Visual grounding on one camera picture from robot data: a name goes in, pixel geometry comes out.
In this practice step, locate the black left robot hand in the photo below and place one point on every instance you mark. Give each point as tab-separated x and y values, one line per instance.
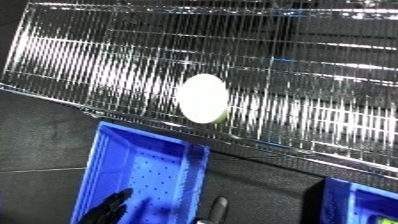
109	211

